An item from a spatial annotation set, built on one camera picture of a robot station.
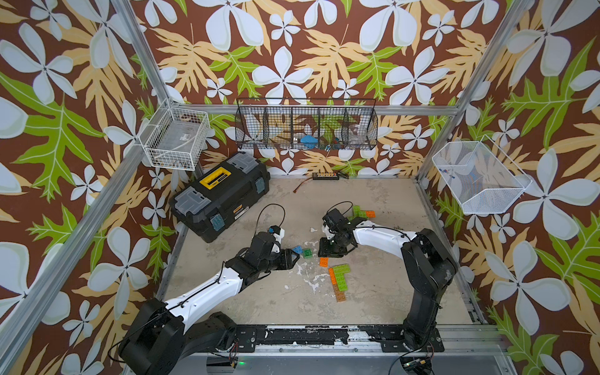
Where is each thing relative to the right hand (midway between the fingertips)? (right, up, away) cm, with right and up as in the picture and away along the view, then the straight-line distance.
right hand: (319, 253), depth 92 cm
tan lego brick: (+7, -13, -8) cm, 17 cm away
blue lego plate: (-8, +1, +2) cm, 8 cm away
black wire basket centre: (-4, +54, +7) cm, 55 cm away
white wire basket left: (-55, +45, -6) cm, 71 cm away
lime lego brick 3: (+18, +16, +11) cm, 26 cm away
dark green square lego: (-4, 0, +2) cm, 5 cm away
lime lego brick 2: (+8, -5, -3) cm, 10 cm away
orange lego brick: (+4, -7, -5) cm, 10 cm away
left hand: (-9, +2, -9) cm, 13 cm away
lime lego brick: (+8, -9, -7) cm, 14 cm away
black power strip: (+6, +34, +28) cm, 44 cm away
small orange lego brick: (+2, -3, -1) cm, 4 cm away
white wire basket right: (+58, +30, -8) cm, 66 cm away
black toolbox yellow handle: (-41, +21, -3) cm, 46 cm away
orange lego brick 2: (+24, +15, +13) cm, 31 cm away
